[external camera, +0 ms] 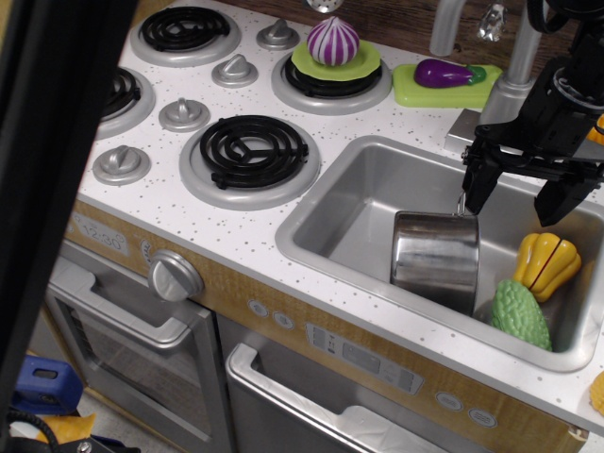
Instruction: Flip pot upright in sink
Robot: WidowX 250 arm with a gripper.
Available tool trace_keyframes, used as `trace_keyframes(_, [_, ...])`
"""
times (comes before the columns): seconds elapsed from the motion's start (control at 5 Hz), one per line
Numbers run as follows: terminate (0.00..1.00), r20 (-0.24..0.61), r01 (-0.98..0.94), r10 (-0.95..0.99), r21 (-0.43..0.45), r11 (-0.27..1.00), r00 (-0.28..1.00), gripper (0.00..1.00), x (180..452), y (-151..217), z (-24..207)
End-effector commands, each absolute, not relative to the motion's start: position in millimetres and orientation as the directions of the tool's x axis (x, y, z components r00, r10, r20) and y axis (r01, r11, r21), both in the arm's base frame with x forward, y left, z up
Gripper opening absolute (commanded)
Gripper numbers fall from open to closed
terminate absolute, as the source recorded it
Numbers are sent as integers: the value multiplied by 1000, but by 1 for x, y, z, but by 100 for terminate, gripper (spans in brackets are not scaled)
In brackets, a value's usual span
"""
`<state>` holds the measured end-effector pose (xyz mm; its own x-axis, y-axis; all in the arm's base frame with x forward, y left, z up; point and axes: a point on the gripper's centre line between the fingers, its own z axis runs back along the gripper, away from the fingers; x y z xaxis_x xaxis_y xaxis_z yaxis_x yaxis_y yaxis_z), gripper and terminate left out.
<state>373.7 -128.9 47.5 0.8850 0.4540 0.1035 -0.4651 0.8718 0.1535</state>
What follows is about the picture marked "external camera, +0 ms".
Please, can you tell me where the back right stove burner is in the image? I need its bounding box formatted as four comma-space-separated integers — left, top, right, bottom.
271, 54, 392, 116

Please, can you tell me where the yellow toy bell pepper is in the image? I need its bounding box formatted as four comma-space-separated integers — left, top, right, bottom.
512, 233, 582, 303

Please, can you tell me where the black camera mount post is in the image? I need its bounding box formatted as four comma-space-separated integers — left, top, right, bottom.
1, 1, 136, 407

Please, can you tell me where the stove burner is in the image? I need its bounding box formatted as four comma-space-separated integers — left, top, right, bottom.
95, 67, 155, 140
130, 6, 242, 68
271, 54, 392, 116
179, 115, 321, 210

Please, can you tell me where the silver stove knob top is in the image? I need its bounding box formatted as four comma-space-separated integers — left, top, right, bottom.
256, 19, 300, 51

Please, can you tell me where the front left stove burner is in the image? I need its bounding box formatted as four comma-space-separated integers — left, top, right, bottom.
95, 67, 155, 140

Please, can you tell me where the silver stove knob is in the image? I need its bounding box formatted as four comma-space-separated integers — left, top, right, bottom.
159, 97, 210, 133
211, 54, 259, 89
92, 145, 151, 186
256, 19, 300, 51

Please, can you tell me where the hanging silver utensil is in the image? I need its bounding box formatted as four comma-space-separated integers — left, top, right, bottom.
477, 1, 507, 42

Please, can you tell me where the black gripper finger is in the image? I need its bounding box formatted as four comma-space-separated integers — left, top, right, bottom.
462, 149, 503, 213
534, 162, 603, 227

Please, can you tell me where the silver toy oven door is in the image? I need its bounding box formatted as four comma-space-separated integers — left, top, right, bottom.
47, 241, 232, 452

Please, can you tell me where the stainless steel pot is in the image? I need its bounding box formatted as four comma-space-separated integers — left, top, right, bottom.
390, 193, 480, 316

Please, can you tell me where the back left stove burner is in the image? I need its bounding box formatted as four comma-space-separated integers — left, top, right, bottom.
130, 6, 242, 68

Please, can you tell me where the purple white toy onion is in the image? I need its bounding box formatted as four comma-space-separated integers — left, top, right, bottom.
307, 17, 360, 66

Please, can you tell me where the large silver oven dial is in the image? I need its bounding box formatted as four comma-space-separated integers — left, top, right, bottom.
147, 249, 204, 303

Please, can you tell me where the silver toy sink basin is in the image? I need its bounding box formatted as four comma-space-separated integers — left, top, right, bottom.
276, 136, 603, 372

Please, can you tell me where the silver stove knob upper middle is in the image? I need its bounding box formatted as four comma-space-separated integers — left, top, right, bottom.
211, 54, 259, 89

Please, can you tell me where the silver stove knob lower middle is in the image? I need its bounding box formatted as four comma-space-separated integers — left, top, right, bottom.
159, 97, 210, 133

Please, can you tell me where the silver toy faucet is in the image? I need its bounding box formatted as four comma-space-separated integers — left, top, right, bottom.
429, 0, 541, 153

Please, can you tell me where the front right stove burner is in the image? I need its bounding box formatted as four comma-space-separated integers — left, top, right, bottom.
179, 115, 321, 210

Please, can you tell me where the yellow toy on counter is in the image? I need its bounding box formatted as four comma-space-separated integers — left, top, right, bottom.
587, 115, 604, 144

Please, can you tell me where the blue clamp tool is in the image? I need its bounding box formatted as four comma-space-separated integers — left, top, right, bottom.
11, 355, 84, 415

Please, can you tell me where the green toy cutting board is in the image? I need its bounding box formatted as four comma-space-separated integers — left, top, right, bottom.
392, 64, 502, 109

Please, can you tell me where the yellow toy corn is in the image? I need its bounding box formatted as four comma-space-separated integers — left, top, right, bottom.
590, 372, 604, 415

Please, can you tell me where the silver toy dishwasher door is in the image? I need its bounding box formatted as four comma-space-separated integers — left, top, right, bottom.
226, 344, 442, 452

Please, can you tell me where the silver stove knob bottom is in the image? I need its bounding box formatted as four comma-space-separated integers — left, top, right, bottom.
92, 145, 151, 186

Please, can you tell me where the hanging silver strainer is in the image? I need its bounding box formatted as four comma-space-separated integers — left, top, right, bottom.
306, 0, 344, 14

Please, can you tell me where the purple toy eggplant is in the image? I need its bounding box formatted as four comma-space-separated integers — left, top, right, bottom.
413, 59, 487, 89

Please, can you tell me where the green toy plate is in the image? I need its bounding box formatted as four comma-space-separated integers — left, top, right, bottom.
291, 41, 381, 82

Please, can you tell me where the green toy bitter gourd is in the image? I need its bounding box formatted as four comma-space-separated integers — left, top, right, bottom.
491, 279, 552, 351

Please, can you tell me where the black cable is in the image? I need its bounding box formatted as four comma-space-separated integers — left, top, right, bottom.
5, 409, 60, 449

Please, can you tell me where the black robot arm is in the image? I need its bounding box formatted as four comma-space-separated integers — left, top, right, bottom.
462, 1, 603, 227

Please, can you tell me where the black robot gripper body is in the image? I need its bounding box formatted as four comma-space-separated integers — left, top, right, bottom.
463, 57, 603, 178

